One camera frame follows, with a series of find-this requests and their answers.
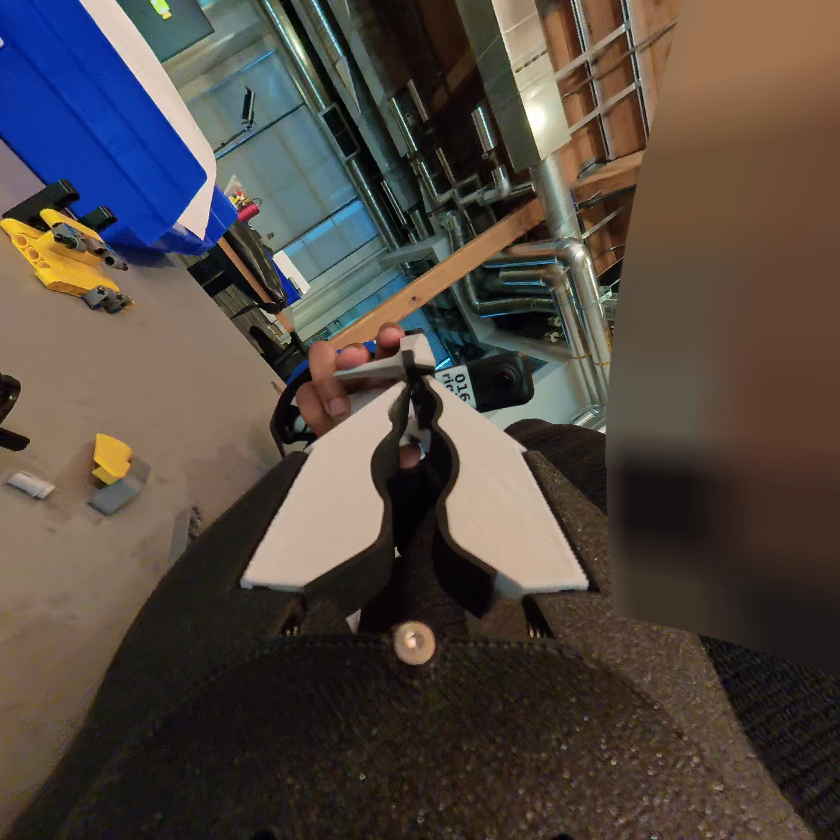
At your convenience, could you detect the grey angled beam with holes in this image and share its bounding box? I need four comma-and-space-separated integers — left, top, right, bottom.
167, 504, 206, 567

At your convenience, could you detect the small grey toy pin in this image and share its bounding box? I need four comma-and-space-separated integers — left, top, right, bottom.
7, 470, 56, 501

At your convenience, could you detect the wooden ceiling beam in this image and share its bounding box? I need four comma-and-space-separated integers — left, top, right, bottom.
328, 152, 643, 350

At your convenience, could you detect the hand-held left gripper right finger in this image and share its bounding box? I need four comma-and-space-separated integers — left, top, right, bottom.
420, 379, 590, 621

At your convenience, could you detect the blue plastic bin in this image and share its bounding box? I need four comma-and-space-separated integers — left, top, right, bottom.
0, 0, 238, 256

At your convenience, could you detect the person's black knit sweater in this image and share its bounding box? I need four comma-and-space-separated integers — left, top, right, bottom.
387, 419, 840, 840

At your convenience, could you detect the cluster of silver pipes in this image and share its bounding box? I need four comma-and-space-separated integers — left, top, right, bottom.
259, 0, 618, 421

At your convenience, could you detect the rectangular metal air duct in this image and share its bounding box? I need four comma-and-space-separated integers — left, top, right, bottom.
453, 0, 592, 172

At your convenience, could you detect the black toy wheel hub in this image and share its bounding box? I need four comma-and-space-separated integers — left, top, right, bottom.
0, 373, 30, 452

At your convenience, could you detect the person's right hand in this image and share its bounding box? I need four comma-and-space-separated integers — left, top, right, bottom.
295, 322, 422, 469

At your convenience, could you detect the black chair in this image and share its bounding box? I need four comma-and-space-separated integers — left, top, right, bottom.
187, 220, 293, 329

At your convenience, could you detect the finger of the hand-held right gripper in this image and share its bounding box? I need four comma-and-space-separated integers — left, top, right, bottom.
332, 356, 411, 388
397, 332, 438, 378

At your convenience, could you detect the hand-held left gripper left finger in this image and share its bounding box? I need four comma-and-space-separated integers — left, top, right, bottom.
239, 381, 411, 621

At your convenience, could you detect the yellow toy block assembly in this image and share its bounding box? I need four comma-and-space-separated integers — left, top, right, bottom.
0, 178, 135, 315

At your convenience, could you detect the dark monitor screen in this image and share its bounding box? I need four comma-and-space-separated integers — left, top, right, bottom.
117, 0, 216, 64

